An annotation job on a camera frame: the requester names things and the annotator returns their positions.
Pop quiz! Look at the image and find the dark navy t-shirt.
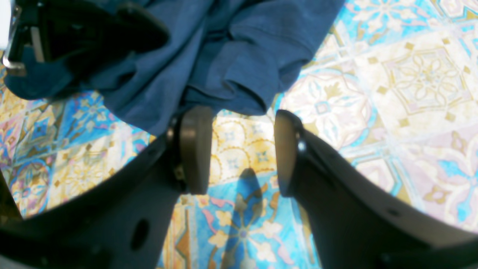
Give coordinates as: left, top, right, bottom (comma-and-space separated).
4, 0, 344, 135

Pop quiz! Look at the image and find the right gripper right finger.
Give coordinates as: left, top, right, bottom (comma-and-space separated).
274, 109, 478, 269

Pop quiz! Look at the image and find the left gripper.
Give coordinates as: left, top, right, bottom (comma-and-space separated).
2, 0, 168, 77

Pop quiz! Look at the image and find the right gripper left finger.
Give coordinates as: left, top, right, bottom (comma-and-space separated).
1, 106, 213, 269

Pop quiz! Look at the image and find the patterned colourful tablecloth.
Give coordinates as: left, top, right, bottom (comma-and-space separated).
1, 0, 478, 269

